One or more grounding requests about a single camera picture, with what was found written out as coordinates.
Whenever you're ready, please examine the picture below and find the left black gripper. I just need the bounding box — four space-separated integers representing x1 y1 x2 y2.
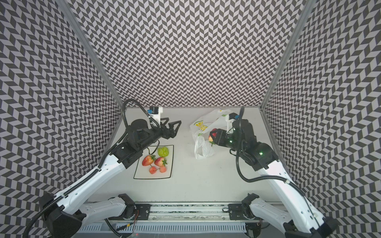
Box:
137 117 182 152

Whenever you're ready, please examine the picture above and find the green bumpy fruit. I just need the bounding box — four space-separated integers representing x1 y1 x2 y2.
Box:
157 147 170 157

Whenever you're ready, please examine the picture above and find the white plastic bag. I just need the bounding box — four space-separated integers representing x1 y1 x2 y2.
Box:
190 109 233 160

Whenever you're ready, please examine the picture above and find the red strawberry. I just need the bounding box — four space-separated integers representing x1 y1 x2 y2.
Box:
141 155 156 166

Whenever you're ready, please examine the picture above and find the small orange red fruit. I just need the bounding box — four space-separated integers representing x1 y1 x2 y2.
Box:
160 166 167 173

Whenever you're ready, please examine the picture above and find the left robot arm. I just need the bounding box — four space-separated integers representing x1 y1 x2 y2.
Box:
39 118 181 238

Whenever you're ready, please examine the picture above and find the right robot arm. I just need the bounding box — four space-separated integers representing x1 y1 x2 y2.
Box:
209 116 338 238

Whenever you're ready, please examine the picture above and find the black outlined white mat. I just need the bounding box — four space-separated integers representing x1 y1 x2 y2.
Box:
134 145 174 180

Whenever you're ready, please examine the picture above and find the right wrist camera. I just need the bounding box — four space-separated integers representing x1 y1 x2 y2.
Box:
225 113 240 127

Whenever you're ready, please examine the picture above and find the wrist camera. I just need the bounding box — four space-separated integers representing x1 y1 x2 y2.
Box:
147 106 163 124
225 113 240 127

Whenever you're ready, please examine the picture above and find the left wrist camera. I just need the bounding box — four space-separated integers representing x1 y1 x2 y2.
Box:
147 106 163 124

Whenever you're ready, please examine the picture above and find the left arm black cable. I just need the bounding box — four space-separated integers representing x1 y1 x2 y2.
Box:
22 99 161 238

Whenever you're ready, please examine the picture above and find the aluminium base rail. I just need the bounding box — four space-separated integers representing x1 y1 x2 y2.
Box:
63 201 315 224

